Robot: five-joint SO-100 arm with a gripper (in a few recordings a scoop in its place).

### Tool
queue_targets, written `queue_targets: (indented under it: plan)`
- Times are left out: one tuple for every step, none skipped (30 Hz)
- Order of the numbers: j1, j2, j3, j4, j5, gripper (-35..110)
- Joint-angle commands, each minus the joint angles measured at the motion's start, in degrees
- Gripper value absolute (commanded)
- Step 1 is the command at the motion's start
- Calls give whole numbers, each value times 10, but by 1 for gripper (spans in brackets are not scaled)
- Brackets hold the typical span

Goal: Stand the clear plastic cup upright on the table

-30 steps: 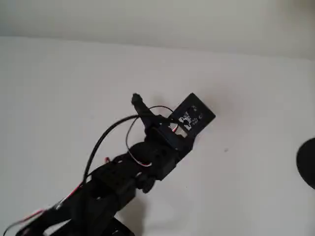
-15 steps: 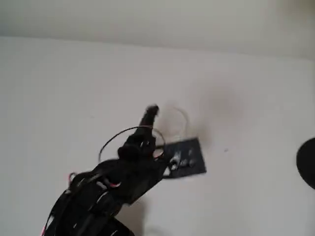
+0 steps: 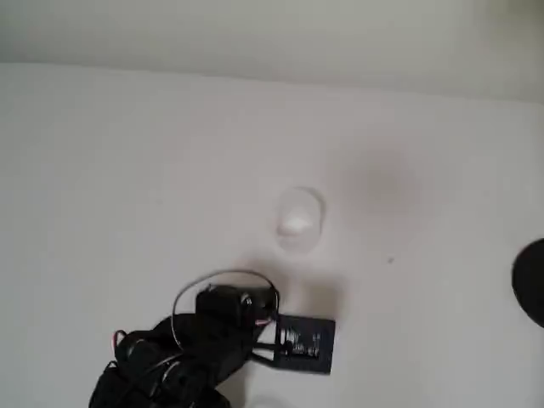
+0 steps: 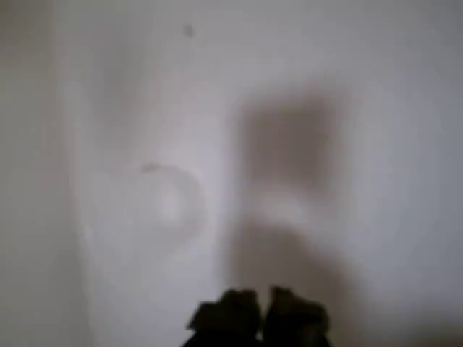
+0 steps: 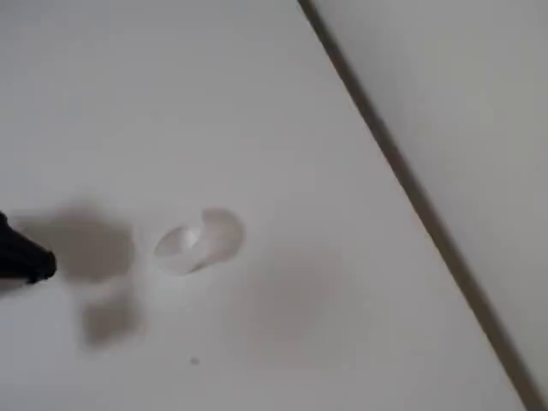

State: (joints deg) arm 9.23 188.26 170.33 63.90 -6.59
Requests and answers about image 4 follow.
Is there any small clear plastic cup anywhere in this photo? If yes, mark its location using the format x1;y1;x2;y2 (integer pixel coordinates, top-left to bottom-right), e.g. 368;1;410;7
124;161;209;254

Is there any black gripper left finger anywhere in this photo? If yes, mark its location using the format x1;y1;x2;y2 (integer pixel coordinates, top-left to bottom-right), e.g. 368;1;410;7
185;288;268;347

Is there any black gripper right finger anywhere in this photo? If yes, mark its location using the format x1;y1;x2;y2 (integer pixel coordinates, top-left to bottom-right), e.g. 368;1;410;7
266;284;331;347

